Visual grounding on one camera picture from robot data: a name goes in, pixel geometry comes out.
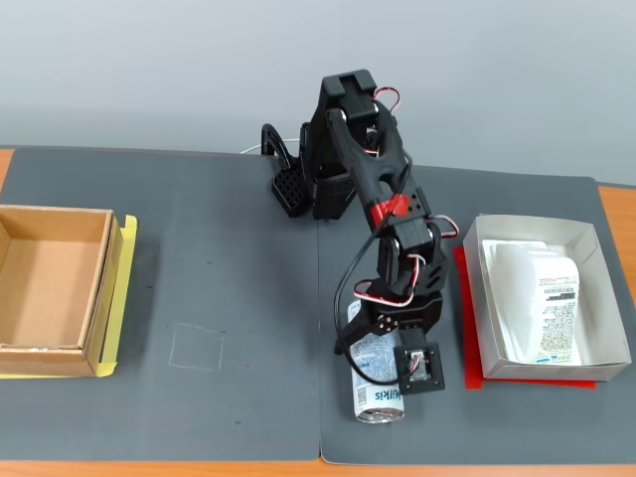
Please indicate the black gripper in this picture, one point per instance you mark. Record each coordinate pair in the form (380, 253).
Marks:
(386, 324)

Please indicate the white blue Milkis can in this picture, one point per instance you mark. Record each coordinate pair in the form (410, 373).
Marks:
(372, 397)

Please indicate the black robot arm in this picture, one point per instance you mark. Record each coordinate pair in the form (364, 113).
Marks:
(370, 169)

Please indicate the white cardboard box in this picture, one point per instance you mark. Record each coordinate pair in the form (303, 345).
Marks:
(603, 298)

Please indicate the brown cardboard box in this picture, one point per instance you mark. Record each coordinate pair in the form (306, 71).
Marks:
(45, 288)

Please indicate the red paper sheet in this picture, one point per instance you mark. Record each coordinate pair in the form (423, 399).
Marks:
(469, 338)

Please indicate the grey table mat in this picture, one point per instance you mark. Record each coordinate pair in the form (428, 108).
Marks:
(497, 422)
(199, 298)

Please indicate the white pouch with label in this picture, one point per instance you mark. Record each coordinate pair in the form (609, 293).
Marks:
(526, 298)

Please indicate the black table clamp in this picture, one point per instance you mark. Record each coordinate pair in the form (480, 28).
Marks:
(275, 141)

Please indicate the yellow paper sheet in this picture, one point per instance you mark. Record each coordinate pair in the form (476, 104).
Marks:
(121, 308)

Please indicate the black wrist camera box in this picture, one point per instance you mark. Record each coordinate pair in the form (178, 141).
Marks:
(433, 367)

